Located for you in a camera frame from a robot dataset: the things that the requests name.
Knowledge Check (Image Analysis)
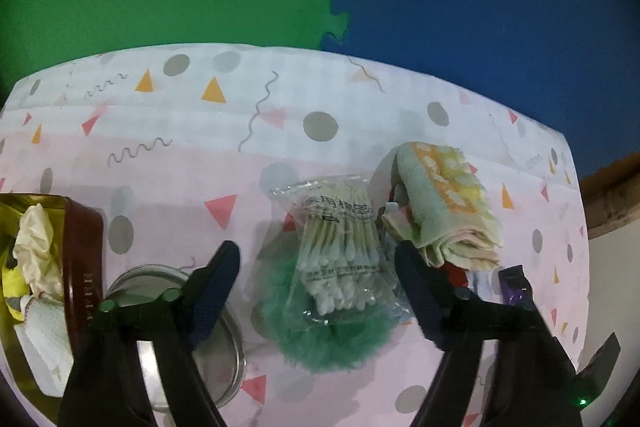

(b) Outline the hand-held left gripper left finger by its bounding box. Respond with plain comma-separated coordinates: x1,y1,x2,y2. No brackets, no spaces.
57,241,241,427

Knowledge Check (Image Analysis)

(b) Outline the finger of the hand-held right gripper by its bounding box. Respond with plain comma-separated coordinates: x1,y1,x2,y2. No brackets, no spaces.
575,333,622,408

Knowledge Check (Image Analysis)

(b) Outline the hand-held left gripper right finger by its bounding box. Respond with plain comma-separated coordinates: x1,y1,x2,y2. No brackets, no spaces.
395,241,586,427

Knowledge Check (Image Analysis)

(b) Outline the red and grey scrunchie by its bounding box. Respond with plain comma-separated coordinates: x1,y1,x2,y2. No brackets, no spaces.
385,189,496,295

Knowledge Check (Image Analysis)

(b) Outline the clear bag of cotton swabs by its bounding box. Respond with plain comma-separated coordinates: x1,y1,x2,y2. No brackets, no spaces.
270,175,413,325

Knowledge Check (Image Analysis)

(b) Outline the green fluffy scrunchie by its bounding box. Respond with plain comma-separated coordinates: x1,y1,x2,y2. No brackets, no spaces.
250,257,401,375

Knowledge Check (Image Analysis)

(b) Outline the gold and red tin box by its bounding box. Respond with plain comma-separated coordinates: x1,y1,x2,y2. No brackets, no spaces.
0,193,106,423

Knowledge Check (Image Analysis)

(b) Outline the cream scrunchie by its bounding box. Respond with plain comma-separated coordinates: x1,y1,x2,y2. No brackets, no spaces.
12,203,66,295

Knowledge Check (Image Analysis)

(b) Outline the white towel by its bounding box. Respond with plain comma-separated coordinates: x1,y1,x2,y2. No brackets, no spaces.
14,327,68,398

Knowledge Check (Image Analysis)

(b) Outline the yellow sock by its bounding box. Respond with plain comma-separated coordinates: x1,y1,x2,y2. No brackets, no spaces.
0,264,31,323

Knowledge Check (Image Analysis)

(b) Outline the stainless steel bowl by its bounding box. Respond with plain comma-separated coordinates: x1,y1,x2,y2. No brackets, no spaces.
102,264,248,413

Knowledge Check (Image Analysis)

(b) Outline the folded yellow green towel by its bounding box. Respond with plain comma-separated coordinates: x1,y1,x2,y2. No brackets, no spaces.
382,142,503,268

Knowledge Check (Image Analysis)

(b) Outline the pink patterned tablecloth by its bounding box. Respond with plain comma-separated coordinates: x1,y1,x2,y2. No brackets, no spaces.
0,42,588,427

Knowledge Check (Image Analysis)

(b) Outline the blue foam mat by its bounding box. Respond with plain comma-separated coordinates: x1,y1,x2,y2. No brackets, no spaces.
320,0,640,180

